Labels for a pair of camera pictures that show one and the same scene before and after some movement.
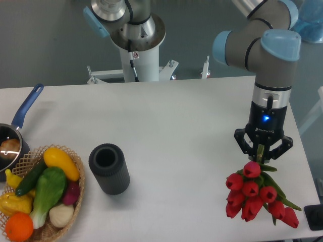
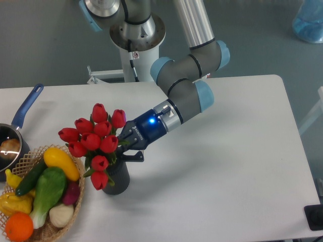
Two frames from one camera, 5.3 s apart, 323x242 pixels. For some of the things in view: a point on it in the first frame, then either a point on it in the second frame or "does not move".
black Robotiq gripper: (265, 126) → (139, 133)
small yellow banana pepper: (12, 180) does not move
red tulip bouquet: (250, 189) → (98, 140)
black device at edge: (314, 215) does not move
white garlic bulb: (61, 215) does not move
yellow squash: (53, 157) does not move
